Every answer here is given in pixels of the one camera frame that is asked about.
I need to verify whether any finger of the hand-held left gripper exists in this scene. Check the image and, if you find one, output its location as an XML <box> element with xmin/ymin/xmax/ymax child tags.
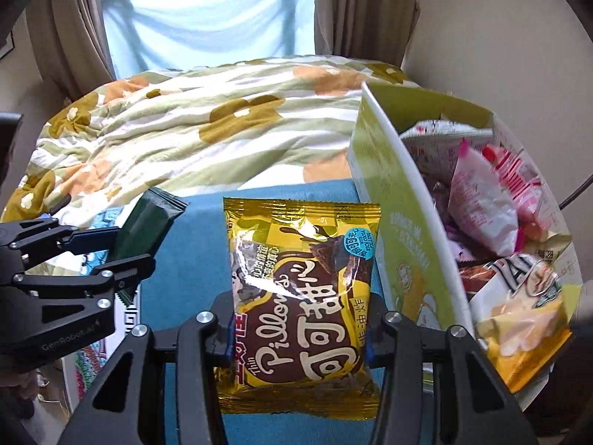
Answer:
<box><xmin>0</xmin><ymin>219</ymin><xmax>123</xmax><ymax>254</ymax></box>
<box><xmin>13</xmin><ymin>254</ymin><xmax>156</xmax><ymax>309</ymax></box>

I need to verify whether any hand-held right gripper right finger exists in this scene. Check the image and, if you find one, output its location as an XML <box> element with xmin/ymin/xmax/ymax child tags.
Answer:
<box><xmin>366</xmin><ymin>297</ymin><xmax>538</xmax><ymax>445</ymax></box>

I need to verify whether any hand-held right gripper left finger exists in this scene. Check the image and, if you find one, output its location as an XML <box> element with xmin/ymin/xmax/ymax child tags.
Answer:
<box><xmin>58</xmin><ymin>293</ymin><xmax>237</xmax><ymax>445</ymax></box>

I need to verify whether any dark green snack packet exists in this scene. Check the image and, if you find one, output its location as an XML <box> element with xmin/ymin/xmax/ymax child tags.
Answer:
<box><xmin>113</xmin><ymin>188</ymin><xmax>190</xmax><ymax>307</ymax></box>

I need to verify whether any gold chocolate snack packet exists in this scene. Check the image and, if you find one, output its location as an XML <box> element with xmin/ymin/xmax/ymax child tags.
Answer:
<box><xmin>219</xmin><ymin>197</ymin><xmax>383</xmax><ymax>420</ymax></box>

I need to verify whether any green white cardboard box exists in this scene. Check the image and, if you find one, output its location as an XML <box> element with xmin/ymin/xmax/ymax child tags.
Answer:
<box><xmin>347</xmin><ymin>81</ymin><xmax>584</xmax><ymax>411</ymax></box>

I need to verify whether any orange snack packet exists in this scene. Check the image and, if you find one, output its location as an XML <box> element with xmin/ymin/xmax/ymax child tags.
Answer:
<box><xmin>475</xmin><ymin>294</ymin><xmax>573</xmax><ymax>392</ymax></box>

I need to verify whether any black lettered snack packet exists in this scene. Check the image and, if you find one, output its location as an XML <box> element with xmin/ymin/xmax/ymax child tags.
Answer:
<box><xmin>463</xmin><ymin>255</ymin><xmax>563</xmax><ymax>316</ymax></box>

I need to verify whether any pale pink white packet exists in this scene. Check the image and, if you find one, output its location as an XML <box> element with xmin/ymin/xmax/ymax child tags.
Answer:
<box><xmin>447</xmin><ymin>139</ymin><xmax>520</xmax><ymax>258</ymax></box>

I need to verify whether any yellow white snack packet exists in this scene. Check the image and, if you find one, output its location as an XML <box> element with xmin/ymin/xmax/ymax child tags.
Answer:
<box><xmin>523</xmin><ymin>232</ymin><xmax>575</xmax><ymax>279</ymax></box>

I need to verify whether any red white shrimp snack packet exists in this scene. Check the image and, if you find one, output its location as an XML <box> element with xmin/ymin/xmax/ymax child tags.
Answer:
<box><xmin>401</xmin><ymin>121</ymin><xmax>494</xmax><ymax>186</ymax></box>

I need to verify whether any pink red snack packet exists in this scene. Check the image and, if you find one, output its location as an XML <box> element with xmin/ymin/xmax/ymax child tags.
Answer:
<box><xmin>482</xmin><ymin>144</ymin><xmax>543</xmax><ymax>237</ymax></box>

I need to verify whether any floral blanket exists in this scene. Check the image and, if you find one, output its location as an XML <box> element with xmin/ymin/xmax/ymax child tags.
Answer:
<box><xmin>0</xmin><ymin>56</ymin><xmax>422</xmax><ymax>237</ymax></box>

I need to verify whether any beige curtain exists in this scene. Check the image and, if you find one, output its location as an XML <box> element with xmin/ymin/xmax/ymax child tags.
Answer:
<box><xmin>312</xmin><ymin>0</ymin><xmax>420</xmax><ymax>70</ymax></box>
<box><xmin>28</xmin><ymin>0</ymin><xmax>116</xmax><ymax>103</ymax></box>

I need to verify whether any light blue window cloth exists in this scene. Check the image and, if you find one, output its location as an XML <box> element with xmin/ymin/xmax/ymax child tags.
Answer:
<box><xmin>102</xmin><ymin>0</ymin><xmax>320</xmax><ymax>79</ymax></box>

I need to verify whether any black cable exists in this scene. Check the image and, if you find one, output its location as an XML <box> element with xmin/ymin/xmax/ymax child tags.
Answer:
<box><xmin>558</xmin><ymin>185</ymin><xmax>593</xmax><ymax>209</ymax></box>

